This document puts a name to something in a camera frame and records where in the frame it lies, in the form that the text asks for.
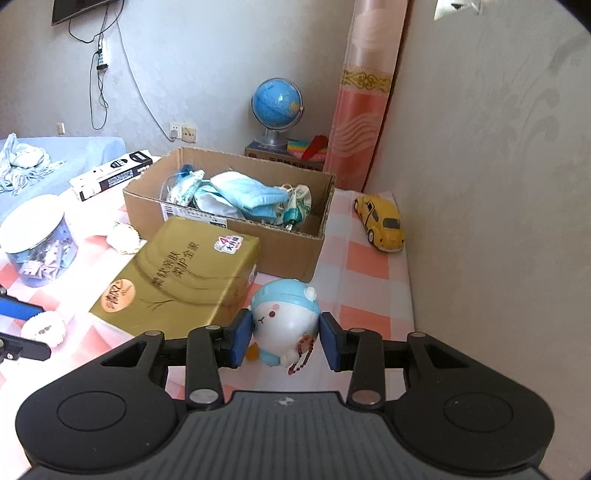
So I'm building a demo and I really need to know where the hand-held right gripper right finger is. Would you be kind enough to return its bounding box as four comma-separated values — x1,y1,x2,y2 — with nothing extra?
320,311,469,408

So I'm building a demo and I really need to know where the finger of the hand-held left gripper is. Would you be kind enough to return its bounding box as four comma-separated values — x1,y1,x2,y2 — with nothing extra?
0,332,52,363
0,286,41,320

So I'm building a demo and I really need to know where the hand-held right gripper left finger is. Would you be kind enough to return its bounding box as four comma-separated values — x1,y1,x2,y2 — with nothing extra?
99,308,254,411

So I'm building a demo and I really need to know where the white round pastry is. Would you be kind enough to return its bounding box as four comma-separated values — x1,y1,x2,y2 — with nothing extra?
21,311,66,347
106,222,140,254

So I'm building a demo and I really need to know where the white plush toy blue hat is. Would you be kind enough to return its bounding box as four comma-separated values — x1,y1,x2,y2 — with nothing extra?
245,278,322,376

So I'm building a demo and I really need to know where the brown cardboard box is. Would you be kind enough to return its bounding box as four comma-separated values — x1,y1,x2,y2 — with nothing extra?
122,147,337,283

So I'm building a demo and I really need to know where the clear jar with blue contents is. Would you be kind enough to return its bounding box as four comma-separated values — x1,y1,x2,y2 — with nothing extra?
0,194,80,289

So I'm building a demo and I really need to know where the pink checkered tablecloth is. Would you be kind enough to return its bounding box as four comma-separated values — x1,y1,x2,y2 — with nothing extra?
0,185,416,402

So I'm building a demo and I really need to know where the gold tissue pack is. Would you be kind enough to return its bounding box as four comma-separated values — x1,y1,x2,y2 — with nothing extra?
88,216,260,341

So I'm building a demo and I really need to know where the yellow toy car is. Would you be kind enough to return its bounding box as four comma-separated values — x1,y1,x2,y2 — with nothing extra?
353,194,408,253

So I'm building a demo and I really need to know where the white and blue cloth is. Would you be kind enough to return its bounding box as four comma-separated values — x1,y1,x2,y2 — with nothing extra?
194,185,241,219

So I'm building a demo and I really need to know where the light blue quilted cloth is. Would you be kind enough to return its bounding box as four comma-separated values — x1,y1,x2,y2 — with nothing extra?
210,172,289,221

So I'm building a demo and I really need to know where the light blue fringed scarf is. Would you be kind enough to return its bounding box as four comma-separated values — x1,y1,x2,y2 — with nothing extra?
0,133,66,195

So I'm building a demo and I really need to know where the black and white carton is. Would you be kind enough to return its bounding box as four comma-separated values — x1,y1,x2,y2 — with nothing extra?
70,150,154,202

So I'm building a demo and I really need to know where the blue bed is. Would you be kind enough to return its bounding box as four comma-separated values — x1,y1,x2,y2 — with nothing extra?
0,135,127,222

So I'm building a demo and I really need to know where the small printed cardboard box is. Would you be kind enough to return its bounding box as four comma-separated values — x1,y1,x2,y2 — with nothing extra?
245,138,326,172

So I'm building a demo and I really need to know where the rainbow coloured toy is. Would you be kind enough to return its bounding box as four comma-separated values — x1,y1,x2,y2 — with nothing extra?
286,137,328,160

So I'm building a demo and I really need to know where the red toy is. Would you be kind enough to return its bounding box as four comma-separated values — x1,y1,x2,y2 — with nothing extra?
305,134,329,160

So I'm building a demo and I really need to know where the pink patterned curtain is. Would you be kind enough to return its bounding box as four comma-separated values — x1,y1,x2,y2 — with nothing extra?
323,0,411,190

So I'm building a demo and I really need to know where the blue desk globe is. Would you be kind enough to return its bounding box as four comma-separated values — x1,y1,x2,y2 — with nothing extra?
250,78,304,148

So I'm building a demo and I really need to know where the black television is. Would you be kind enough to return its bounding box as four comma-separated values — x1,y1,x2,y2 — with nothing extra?
51,0,125,26

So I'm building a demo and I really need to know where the white hanging object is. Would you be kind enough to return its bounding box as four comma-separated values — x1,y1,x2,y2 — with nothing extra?
434,0,483,20

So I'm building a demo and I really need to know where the white double wall socket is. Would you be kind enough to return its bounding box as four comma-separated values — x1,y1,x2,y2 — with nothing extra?
168,121,197,143

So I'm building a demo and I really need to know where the looped black cable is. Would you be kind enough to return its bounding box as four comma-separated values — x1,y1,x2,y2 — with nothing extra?
68,18,112,131

